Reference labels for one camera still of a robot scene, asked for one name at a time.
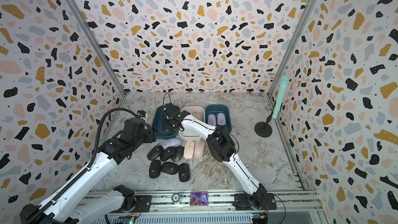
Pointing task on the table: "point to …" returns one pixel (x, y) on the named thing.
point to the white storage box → (186, 136)
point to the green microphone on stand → (264, 129)
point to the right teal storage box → (216, 109)
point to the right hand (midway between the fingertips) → (168, 124)
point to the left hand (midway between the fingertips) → (153, 128)
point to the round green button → (175, 197)
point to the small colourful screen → (199, 198)
